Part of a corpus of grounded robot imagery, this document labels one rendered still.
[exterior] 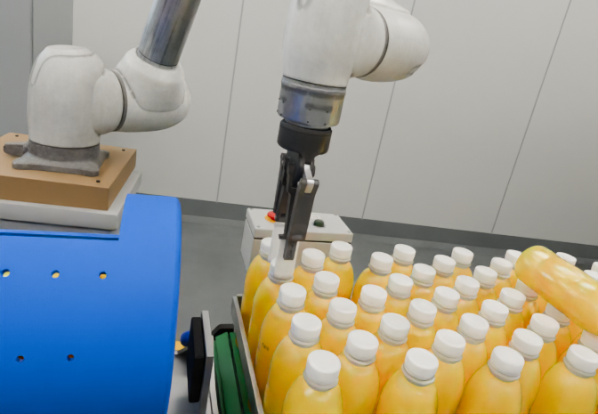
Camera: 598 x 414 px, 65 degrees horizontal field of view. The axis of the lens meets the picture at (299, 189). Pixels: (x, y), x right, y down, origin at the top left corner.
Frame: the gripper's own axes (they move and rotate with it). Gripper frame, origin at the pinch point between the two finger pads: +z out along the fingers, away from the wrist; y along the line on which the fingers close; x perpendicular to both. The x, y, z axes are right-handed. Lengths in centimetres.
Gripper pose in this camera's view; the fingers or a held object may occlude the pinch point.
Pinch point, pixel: (283, 250)
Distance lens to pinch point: 73.1
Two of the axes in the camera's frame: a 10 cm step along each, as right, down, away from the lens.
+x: 9.5, 0.8, 2.9
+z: -1.8, 9.3, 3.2
